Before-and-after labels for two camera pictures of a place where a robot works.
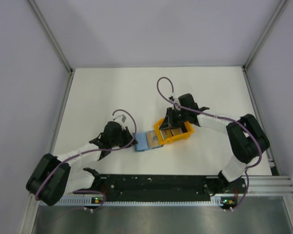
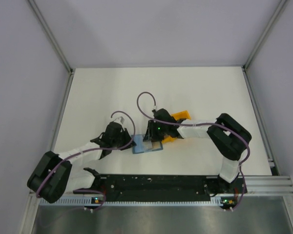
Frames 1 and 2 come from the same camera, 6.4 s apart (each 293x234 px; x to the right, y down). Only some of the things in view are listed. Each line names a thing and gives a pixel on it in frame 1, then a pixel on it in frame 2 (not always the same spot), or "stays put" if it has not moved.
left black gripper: x=128 y=136 stays put
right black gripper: x=169 y=120 → x=151 y=135
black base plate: x=167 y=187 stays put
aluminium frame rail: x=271 y=185 stays put
